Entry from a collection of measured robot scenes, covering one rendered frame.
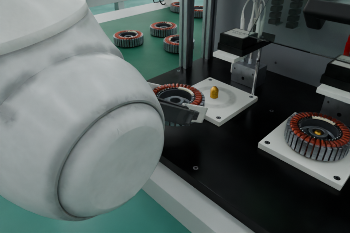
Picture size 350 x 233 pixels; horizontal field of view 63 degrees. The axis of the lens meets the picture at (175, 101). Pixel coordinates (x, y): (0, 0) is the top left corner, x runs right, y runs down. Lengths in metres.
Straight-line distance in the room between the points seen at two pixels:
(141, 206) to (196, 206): 0.98
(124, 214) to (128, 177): 1.27
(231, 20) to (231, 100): 0.31
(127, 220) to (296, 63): 0.98
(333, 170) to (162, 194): 0.29
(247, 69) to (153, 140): 0.62
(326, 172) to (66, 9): 0.48
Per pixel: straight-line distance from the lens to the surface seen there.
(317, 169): 0.55
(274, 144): 0.57
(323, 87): 0.59
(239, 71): 0.78
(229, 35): 0.68
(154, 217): 1.41
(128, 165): 0.16
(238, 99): 0.70
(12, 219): 1.58
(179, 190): 0.51
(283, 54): 0.86
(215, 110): 0.64
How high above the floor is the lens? 1.13
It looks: 31 degrees down
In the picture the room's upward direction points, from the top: straight up
